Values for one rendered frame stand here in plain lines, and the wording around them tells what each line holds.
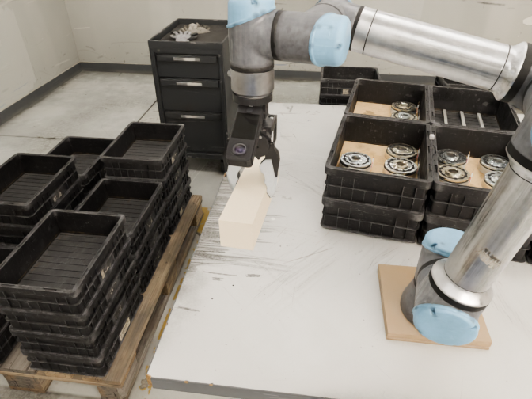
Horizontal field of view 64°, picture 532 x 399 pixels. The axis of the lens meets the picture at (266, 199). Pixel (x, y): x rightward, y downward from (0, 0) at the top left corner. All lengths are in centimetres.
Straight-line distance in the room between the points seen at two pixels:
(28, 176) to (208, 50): 119
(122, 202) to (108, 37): 325
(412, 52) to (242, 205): 39
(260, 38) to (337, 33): 12
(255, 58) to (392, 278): 73
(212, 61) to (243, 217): 196
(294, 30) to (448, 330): 60
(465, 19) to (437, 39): 400
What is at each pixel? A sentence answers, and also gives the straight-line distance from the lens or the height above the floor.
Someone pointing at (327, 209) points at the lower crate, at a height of 78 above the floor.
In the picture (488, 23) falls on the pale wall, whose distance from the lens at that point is 485.
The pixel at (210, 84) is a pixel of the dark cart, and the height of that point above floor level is 65.
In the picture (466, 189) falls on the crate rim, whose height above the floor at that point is 93.
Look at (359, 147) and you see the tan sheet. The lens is 157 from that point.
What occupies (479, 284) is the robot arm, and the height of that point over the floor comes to 100.
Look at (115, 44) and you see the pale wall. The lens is 517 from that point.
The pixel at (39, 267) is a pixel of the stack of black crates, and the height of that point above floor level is 49.
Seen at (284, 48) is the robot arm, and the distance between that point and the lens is 68.
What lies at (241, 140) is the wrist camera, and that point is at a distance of 71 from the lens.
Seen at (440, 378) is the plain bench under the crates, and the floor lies 70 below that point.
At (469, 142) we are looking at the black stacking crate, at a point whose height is 88.
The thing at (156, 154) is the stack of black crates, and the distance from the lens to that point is 227.
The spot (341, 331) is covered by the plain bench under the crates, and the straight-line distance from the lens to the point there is 109.
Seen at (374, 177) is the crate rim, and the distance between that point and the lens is 122.
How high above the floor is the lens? 155
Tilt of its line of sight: 35 degrees down
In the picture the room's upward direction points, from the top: straight up
